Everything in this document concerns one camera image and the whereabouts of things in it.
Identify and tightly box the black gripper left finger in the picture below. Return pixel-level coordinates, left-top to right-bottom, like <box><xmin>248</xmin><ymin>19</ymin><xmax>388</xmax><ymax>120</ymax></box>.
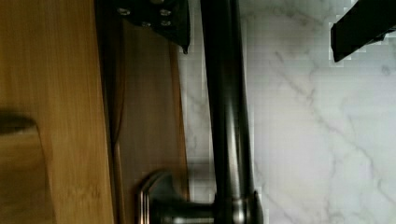
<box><xmin>115</xmin><ymin>0</ymin><xmax>191</xmax><ymax>54</ymax></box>

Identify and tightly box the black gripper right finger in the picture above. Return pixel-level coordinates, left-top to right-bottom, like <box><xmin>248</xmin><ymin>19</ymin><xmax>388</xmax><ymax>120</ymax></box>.
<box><xmin>331</xmin><ymin>0</ymin><xmax>396</xmax><ymax>63</ymax></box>

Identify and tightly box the wooden drawer cabinet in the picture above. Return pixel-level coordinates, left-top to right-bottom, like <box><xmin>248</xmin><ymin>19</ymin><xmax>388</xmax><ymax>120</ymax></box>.
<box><xmin>1</xmin><ymin>0</ymin><xmax>189</xmax><ymax>224</ymax></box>

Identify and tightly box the black drawer handle bar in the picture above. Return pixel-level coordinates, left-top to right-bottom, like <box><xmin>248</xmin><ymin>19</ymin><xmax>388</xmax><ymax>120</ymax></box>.
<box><xmin>136</xmin><ymin>0</ymin><xmax>264</xmax><ymax>224</ymax></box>

